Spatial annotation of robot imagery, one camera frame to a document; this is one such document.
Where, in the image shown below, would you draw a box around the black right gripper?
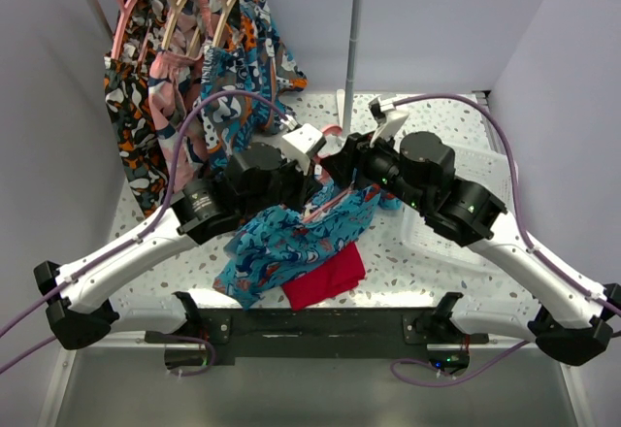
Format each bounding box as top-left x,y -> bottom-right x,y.
319,122 -> 429,212

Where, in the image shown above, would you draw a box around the teal orange patterned shorts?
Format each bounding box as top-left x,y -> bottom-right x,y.
197,0 -> 308,170

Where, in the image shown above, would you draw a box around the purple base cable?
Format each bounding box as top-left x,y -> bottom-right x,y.
164,337 -> 217,378
390,339 -> 530,388

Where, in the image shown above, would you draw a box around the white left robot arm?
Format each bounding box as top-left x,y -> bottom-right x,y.
34,143 -> 314,350

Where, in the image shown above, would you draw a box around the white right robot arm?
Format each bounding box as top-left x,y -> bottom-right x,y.
320,132 -> 620,366

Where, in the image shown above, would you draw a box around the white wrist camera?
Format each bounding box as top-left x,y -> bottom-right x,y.
369,94 -> 409,147
280,123 -> 326,174

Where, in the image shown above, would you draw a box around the pink hanger far left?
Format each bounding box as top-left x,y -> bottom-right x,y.
111,0 -> 139,61

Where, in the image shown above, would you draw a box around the pink plastic hanger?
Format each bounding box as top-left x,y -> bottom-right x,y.
302,124 -> 352,223

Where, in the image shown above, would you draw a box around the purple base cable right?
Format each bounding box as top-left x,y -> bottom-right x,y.
390,339 -> 530,388

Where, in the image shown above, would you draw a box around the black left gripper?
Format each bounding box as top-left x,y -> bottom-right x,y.
240,149 -> 323,218

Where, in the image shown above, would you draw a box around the black orange camo shorts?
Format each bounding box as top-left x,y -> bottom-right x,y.
104,0 -> 169,216

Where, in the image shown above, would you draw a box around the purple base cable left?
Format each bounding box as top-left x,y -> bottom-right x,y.
164,337 -> 217,378

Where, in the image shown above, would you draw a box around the white plastic basket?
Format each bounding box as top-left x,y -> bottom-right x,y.
402,145 -> 514,274

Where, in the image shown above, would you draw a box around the pink navy patterned shorts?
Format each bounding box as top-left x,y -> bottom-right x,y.
147,0 -> 219,191

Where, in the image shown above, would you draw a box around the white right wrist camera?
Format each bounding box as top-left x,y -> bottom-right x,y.
369,94 -> 409,147

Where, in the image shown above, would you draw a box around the red folded cloth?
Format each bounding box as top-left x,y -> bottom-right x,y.
282,243 -> 366,311

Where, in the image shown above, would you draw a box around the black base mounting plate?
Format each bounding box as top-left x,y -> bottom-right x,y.
144,295 -> 490,368

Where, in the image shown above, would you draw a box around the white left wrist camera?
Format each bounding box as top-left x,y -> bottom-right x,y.
280,123 -> 326,174

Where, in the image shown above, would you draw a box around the wooden hanger left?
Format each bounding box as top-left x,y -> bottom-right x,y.
148,0 -> 200,54

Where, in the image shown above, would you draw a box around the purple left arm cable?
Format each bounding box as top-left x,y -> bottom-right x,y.
0,89 -> 297,375

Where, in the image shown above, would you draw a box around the blue patterned shorts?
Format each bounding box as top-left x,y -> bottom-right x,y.
213,180 -> 401,309

